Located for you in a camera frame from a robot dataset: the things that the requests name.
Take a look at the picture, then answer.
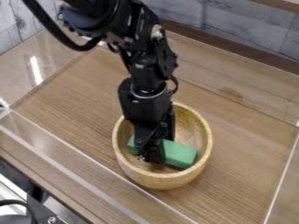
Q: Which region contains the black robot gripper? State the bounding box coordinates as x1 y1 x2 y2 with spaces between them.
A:
118 78 175 165

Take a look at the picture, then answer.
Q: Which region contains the green rectangular block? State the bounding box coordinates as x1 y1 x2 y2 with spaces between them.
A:
126 136 199 170

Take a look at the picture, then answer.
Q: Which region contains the wooden oval bowl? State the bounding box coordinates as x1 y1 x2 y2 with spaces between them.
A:
112 102 214 190

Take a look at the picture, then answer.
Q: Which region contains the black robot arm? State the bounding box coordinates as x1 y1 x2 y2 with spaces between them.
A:
23 0 178 165

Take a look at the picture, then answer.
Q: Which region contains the clear acrylic enclosure wall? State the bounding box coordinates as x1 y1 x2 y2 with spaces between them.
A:
0 10 299 224

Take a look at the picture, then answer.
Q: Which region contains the black metal bracket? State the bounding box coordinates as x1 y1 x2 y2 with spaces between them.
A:
27 195 78 224

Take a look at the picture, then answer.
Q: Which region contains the black cable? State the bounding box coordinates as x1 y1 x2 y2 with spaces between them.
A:
0 199 34 218

